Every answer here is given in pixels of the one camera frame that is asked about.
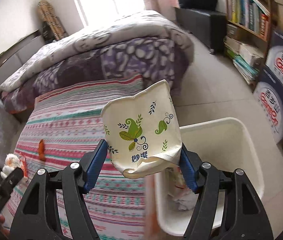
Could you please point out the grey padded headboard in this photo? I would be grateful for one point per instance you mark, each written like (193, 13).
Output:
(13, 58)

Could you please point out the plaid coat on rack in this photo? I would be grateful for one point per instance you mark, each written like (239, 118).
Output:
(52, 29)

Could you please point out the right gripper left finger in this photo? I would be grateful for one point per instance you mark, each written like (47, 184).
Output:
(37, 215)

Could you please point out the wooden bookshelf with books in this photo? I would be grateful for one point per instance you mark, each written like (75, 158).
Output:
(253, 16)

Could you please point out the lower Ganten water box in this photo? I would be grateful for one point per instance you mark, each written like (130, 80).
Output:
(269, 95)

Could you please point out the white tissue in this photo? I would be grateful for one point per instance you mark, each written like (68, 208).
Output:
(11, 162)

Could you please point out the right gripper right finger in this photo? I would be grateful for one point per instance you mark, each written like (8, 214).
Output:
(244, 216)

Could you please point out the stack of books on floor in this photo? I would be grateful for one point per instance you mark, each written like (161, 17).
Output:
(246, 58)

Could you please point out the patterned striped tablecloth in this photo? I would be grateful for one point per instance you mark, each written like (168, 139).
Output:
(69, 122)

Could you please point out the red white snack wrapper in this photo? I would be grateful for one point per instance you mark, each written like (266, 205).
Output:
(23, 166)

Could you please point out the white cartoon print duvet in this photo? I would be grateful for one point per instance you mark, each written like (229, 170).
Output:
(147, 23)

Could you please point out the black storage bench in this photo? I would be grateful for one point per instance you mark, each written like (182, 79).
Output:
(210, 27)

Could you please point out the crushed paper cup green leaves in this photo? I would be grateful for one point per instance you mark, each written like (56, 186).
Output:
(142, 132)

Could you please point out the orange peel piece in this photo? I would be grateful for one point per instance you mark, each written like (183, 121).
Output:
(41, 149)

